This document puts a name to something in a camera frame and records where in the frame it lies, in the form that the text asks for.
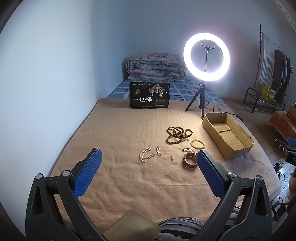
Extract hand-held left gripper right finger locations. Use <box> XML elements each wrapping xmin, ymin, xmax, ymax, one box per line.
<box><xmin>192</xmin><ymin>149</ymin><xmax>273</xmax><ymax>241</ymax></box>

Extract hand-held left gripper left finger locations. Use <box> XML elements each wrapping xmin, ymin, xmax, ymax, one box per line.
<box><xmin>25</xmin><ymin>147</ymin><xmax>107</xmax><ymax>241</ymax></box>

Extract brown leather strap watch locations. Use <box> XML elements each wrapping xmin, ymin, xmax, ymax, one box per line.
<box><xmin>182</xmin><ymin>152</ymin><xmax>198</xmax><ymax>169</ymax></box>

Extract cream bead bracelet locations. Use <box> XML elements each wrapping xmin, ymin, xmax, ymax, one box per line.
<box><xmin>190</xmin><ymin>138</ymin><xmax>206</xmax><ymax>150</ymax></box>

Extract cardboard box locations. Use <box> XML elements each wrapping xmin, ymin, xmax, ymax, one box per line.
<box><xmin>202</xmin><ymin>112</ymin><xmax>255</xmax><ymax>161</ymax></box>

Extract brown wooden bead necklace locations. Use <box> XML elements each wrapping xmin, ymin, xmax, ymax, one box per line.
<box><xmin>165</xmin><ymin>126</ymin><xmax>193</xmax><ymax>144</ymax></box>

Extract white pearl necklace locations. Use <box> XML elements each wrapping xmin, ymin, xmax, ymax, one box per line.
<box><xmin>139</xmin><ymin>145</ymin><xmax>162</xmax><ymax>163</ymax></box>

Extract orange wooden cabinet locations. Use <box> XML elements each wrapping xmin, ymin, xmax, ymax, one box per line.
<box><xmin>268</xmin><ymin>105</ymin><xmax>296</xmax><ymax>139</ymax></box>

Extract beige cushion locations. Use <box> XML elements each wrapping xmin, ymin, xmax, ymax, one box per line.
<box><xmin>103</xmin><ymin>210</ymin><xmax>162</xmax><ymax>241</ymax></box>

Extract yellow box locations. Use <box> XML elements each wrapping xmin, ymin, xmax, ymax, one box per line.
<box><xmin>261</xmin><ymin>86</ymin><xmax>277</xmax><ymax>103</ymax></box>

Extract black tripod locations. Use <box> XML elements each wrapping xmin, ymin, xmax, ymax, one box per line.
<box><xmin>184</xmin><ymin>80</ymin><xmax>207</xmax><ymax>120</ymax></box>

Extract blue patterned bed sheet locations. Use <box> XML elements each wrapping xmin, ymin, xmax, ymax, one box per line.
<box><xmin>107</xmin><ymin>76</ymin><xmax>228</xmax><ymax>106</ymax></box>

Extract dark hanging clothes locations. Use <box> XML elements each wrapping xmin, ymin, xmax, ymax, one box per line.
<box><xmin>272</xmin><ymin>49</ymin><xmax>291</xmax><ymax>103</ymax></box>

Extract black printed packet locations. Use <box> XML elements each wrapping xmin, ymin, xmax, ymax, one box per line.
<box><xmin>129</xmin><ymin>82</ymin><xmax>171</xmax><ymax>109</ymax></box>

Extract striped hanging towel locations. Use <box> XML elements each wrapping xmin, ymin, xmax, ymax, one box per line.
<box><xmin>258</xmin><ymin>34</ymin><xmax>276</xmax><ymax>86</ymax></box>

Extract phone holder clamp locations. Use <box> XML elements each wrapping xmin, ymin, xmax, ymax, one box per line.
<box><xmin>201</xmin><ymin>41</ymin><xmax>216</xmax><ymax>75</ymax></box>

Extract folded floral quilt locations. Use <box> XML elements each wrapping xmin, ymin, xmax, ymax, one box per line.
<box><xmin>125</xmin><ymin>53</ymin><xmax>186</xmax><ymax>81</ymax></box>

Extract black metal clothes rack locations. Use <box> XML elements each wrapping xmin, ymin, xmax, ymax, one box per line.
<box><xmin>243</xmin><ymin>22</ymin><xmax>292</xmax><ymax>113</ymax></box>

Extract tangle of floor cables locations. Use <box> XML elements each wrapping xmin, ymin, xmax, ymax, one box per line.
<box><xmin>272</xmin><ymin>160</ymin><xmax>292</xmax><ymax>223</ymax></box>

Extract black ring light cable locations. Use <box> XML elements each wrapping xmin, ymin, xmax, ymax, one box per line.
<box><xmin>203</xmin><ymin>98</ymin><xmax>244</xmax><ymax>122</ymax></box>

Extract round ring light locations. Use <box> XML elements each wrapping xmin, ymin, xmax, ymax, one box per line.
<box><xmin>183</xmin><ymin>32</ymin><xmax>231</xmax><ymax>81</ymax></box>

